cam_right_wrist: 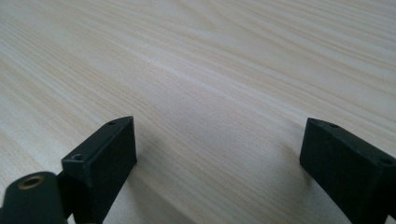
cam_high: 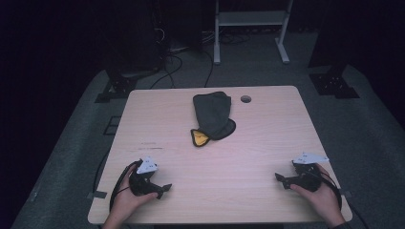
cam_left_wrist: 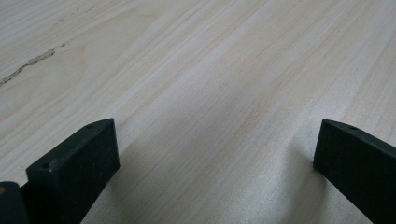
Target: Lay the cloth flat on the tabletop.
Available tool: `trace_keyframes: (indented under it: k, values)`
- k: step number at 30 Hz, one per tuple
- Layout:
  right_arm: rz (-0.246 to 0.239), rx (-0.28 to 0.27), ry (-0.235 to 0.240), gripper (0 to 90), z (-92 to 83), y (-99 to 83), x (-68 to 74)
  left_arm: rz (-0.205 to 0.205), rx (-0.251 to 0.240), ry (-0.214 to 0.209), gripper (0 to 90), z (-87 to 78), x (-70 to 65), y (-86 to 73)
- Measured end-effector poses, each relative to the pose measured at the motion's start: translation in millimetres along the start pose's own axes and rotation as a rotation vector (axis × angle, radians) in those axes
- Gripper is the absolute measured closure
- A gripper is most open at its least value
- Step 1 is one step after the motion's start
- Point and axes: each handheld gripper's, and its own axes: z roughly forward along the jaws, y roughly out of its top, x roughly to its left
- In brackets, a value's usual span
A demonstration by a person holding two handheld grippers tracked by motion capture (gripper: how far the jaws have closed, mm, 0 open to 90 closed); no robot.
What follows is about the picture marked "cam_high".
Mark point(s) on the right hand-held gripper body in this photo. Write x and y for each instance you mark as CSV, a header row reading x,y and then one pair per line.
x,y
305,178

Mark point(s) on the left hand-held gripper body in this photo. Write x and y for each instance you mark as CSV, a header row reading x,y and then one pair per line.
x,y
143,186

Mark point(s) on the black and yellow cloth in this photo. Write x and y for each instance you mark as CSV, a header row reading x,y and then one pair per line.
x,y
213,116

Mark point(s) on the person's left hand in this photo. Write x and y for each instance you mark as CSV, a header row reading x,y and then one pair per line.
x,y
125,202

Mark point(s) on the person's right hand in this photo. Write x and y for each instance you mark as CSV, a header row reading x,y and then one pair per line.
x,y
323,198

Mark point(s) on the grey tape strip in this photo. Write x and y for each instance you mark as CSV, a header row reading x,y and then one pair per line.
x,y
345,193
97,194

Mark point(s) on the black stand base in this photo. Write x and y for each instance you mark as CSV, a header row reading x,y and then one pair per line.
x,y
333,85
116,89

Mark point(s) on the white metal stand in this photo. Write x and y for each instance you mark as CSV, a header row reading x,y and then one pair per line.
x,y
251,18

